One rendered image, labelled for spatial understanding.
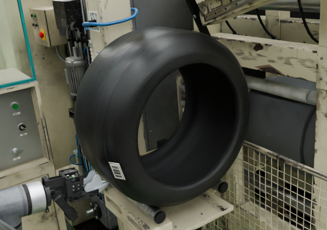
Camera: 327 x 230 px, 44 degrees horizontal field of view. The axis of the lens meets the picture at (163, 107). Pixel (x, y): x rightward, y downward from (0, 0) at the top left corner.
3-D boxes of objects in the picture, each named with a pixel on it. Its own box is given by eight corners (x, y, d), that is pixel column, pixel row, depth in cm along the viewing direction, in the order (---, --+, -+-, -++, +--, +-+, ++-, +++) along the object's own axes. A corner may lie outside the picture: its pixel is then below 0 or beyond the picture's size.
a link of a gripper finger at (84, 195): (100, 190, 126) (73, 198, 121) (100, 195, 126) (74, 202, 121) (94, 184, 129) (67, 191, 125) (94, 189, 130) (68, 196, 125)
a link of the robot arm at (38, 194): (33, 220, 115) (23, 205, 123) (50, 215, 118) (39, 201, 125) (30, 191, 113) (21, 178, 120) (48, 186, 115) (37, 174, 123)
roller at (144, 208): (106, 183, 161) (109, 172, 161) (115, 184, 164) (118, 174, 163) (153, 224, 133) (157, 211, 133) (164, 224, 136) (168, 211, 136)
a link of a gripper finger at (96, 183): (112, 172, 128) (85, 179, 123) (112, 189, 130) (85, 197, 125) (108, 169, 131) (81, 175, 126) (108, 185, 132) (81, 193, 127)
